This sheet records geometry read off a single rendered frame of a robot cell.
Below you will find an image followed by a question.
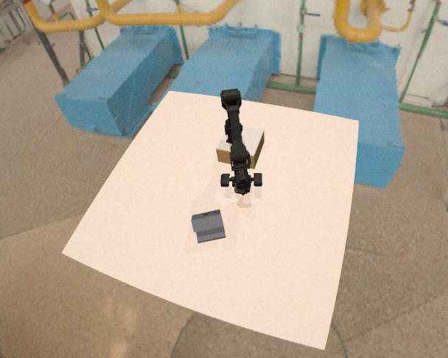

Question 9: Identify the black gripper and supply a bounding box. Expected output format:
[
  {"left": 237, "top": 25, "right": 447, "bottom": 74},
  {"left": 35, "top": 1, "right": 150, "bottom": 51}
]
[{"left": 220, "top": 173, "right": 263, "bottom": 187}]

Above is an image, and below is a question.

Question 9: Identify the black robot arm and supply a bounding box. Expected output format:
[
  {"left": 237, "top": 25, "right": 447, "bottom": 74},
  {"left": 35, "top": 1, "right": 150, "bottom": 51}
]
[{"left": 220, "top": 89, "right": 251, "bottom": 195}]

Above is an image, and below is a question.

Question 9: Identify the dark grey sloped panel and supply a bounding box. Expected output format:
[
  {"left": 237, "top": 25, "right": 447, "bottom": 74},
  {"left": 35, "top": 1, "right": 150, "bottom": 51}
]
[{"left": 190, "top": 210, "right": 225, "bottom": 243}]

